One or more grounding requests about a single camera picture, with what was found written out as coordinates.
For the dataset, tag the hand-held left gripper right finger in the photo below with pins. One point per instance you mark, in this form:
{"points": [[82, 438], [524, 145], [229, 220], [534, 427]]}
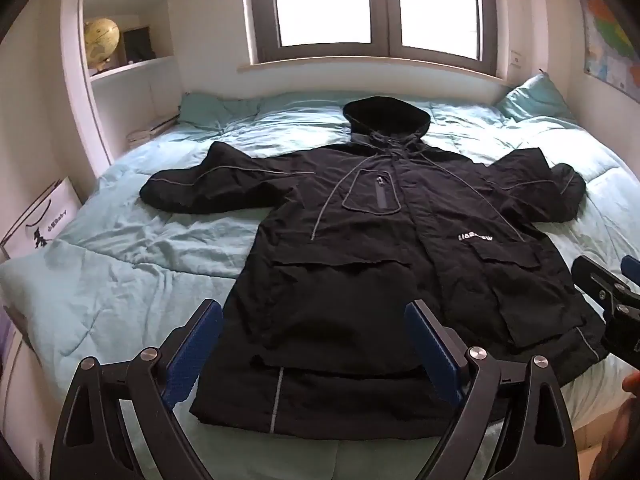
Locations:
{"points": [[429, 345]]}

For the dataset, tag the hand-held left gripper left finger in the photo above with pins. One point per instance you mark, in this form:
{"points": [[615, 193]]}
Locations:
{"points": [[196, 345]]}

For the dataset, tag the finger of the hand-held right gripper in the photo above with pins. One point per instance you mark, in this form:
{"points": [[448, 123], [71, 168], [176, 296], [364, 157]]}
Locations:
{"points": [[597, 280], [632, 270]]}

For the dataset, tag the black hooded jacket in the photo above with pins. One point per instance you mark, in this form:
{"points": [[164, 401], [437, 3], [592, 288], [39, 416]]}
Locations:
{"points": [[380, 240]]}

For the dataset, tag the person's right hand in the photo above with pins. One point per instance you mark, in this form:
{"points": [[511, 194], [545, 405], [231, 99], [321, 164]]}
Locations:
{"points": [[631, 382]]}

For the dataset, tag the light teal comforter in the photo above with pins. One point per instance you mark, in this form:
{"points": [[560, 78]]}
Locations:
{"points": [[150, 240]]}

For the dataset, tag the teal pillow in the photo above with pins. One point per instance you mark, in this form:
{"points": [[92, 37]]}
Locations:
{"points": [[535, 97], [210, 109]]}

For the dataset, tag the white paper bag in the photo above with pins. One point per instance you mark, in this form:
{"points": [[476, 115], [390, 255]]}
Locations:
{"points": [[42, 220]]}

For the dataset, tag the white built-in bookshelf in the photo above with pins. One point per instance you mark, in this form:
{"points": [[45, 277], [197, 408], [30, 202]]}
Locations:
{"points": [[125, 50]]}

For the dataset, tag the golden desk globe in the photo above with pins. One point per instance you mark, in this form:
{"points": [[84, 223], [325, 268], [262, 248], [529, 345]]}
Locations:
{"points": [[101, 37]]}

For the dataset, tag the grey framed window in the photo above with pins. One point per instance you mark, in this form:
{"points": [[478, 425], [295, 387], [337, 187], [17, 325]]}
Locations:
{"points": [[370, 10]]}

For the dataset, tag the colourful wall map poster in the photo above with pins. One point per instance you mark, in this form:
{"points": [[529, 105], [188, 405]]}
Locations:
{"points": [[607, 40]]}

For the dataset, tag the white wall outlet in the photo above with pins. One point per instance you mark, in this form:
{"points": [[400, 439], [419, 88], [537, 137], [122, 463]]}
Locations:
{"points": [[516, 58]]}

